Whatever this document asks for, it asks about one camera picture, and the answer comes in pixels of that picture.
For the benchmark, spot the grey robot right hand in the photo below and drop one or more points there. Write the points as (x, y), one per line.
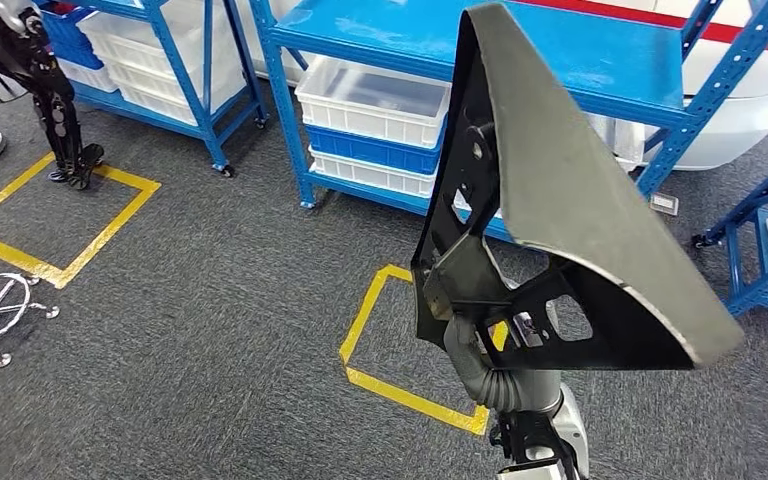
(543, 387)

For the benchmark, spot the black plastic car part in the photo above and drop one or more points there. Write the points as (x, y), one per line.
(556, 166)

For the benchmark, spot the blue metal shelf rack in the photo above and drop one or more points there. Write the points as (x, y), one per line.
(390, 33)
(736, 265)
(209, 79)

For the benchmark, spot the yellow floor tape outline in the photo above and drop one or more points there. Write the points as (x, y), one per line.
(59, 278)
(349, 371)

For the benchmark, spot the grey floor socket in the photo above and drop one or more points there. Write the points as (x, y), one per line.
(663, 204)

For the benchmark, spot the white car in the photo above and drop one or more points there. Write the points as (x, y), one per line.
(735, 126)

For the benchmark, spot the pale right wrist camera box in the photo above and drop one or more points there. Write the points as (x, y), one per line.
(530, 474)

